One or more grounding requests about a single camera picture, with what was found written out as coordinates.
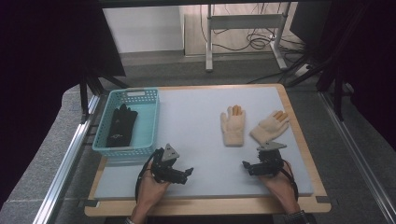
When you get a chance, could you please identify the aluminium rail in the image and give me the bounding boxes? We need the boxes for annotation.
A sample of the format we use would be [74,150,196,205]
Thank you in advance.
[319,91,396,217]
[32,94,101,224]

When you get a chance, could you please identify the white power strip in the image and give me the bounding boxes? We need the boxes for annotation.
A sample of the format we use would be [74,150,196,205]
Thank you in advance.
[293,63,311,77]

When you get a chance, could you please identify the black glove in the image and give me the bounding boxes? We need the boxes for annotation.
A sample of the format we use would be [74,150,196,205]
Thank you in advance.
[106,103,139,148]

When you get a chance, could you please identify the white metal stand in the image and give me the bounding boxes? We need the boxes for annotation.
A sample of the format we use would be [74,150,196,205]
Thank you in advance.
[205,3,290,73]

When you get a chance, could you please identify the cream fleece glove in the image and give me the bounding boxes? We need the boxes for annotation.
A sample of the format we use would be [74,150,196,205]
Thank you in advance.
[219,105,247,147]
[249,110,290,146]

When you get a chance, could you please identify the light blue plastic basket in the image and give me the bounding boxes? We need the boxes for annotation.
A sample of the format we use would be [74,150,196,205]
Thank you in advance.
[92,87,161,159]

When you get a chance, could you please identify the person's right hand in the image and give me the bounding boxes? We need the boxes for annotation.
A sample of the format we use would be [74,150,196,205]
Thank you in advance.
[258,167,297,208]

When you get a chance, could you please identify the white table mat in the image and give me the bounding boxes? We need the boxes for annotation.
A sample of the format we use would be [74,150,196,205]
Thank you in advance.
[93,86,314,201]

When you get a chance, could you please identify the black tripod legs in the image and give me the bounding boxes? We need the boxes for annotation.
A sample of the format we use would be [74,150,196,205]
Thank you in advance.
[78,69,129,123]
[247,46,347,122]

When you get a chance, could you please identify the black floor cables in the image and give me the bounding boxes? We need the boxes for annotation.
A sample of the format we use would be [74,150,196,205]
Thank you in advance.
[199,3,307,54]

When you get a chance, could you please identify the wooden table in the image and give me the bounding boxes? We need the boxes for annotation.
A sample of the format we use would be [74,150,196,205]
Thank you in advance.
[84,83,332,218]

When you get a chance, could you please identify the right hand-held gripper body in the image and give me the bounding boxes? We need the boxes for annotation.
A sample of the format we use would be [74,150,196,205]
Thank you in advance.
[252,141,288,177]

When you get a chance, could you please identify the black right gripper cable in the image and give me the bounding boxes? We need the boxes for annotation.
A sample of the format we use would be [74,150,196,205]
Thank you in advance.
[279,158,300,202]

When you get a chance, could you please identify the person's left hand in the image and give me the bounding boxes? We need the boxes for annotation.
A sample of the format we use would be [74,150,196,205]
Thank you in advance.
[136,161,172,208]

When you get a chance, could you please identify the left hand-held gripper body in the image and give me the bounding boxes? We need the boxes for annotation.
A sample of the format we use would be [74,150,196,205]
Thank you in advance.
[150,143,185,185]

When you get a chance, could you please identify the dark wristwatch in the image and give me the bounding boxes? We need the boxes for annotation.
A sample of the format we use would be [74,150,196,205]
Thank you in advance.
[282,210,309,224]

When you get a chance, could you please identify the black curtain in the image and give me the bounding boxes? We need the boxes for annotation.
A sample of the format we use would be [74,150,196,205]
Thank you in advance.
[0,0,126,208]
[290,0,396,152]

